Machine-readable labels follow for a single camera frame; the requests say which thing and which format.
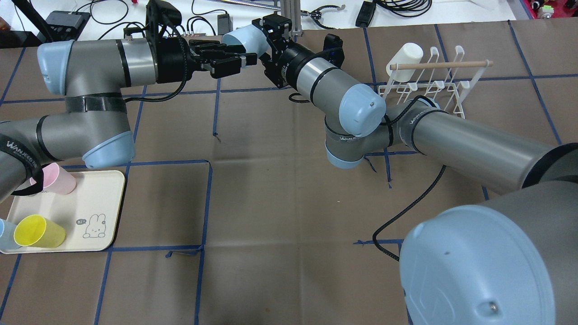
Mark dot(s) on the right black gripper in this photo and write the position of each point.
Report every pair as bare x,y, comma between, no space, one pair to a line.
288,63

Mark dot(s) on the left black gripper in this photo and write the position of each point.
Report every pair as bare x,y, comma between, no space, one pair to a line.
171,60

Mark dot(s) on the light blue cup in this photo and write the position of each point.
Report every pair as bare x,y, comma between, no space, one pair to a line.
250,37

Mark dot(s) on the white plastic cup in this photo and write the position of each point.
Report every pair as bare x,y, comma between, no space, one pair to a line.
409,53

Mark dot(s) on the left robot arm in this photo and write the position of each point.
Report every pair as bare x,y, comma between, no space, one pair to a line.
95,126

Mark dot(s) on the pink plastic cup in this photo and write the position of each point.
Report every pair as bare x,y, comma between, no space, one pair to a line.
57,180

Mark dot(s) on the yellow plastic cup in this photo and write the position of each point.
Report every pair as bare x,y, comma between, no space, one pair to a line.
38,231

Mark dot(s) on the light blue cup far corner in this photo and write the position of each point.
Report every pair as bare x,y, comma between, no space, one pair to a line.
7,241

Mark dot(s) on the black power adapter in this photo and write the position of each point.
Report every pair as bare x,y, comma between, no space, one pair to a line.
365,14
224,24

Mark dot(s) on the cream plastic tray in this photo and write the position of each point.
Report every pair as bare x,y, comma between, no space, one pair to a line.
89,214

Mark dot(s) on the aluminium frame post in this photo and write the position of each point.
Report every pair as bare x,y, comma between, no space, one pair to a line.
291,9

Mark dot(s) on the white wire cup rack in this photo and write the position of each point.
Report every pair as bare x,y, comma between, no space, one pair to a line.
447,82

